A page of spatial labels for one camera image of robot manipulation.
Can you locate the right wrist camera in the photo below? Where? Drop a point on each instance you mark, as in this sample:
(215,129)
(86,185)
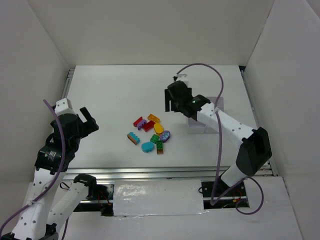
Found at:
(181,77)

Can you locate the yellow oval lego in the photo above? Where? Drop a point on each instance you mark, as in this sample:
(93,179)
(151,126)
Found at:
(158,128)

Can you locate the red curved lego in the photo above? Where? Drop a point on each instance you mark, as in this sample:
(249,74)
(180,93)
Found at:
(137,121)

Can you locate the aluminium front rail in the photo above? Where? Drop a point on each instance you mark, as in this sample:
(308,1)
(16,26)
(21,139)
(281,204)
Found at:
(110,174)

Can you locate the brown small lego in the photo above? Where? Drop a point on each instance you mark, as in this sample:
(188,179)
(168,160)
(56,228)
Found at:
(160,151)

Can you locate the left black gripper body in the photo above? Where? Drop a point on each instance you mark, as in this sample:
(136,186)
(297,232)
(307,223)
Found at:
(88,122)

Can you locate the red rectangular lego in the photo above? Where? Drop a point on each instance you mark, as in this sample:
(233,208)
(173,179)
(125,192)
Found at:
(148,126)

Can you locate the teal rounded lego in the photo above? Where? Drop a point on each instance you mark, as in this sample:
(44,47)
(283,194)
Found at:
(147,146)

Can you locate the right aluminium rail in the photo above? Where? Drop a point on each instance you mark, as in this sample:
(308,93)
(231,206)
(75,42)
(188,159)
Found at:
(271,161)

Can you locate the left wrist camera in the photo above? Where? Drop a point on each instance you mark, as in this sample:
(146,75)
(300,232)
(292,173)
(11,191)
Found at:
(63,106)

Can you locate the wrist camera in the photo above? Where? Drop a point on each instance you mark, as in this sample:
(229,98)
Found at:
(63,106)
(181,77)

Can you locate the light green square lego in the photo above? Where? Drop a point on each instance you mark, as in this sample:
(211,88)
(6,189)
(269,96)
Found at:
(154,138)

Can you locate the purple curved lego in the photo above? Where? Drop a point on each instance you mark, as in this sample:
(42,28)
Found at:
(141,123)

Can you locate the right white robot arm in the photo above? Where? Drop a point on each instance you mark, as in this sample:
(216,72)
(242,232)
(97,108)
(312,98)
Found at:
(253,145)

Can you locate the teal stepped lego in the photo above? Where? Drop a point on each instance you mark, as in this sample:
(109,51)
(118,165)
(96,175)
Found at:
(133,136)

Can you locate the orange flat lego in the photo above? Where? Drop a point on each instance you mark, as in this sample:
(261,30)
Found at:
(153,118)

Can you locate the brown lego plate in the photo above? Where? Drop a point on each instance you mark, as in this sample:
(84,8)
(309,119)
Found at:
(132,140)

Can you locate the white foil sheet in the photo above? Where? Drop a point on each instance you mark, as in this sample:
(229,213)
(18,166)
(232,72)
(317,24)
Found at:
(157,198)

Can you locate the left aluminium rail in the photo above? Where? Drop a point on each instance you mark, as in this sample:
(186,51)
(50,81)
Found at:
(68,82)

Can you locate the green rectangular lego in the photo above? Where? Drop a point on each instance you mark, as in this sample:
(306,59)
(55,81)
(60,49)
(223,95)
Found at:
(159,144)

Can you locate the white divided container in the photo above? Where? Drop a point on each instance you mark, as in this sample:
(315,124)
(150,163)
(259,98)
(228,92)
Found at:
(195,127)

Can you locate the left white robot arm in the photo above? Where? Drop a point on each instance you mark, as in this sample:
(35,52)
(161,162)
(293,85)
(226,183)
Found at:
(39,219)

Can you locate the aluminium rail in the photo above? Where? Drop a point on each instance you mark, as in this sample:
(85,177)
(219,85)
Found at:
(110,174)
(271,161)
(68,82)

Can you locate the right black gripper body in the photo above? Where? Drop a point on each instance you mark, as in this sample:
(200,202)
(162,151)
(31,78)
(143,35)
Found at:
(173,97)

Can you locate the purple oval flower lego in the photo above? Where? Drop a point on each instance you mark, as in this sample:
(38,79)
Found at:
(165,136)

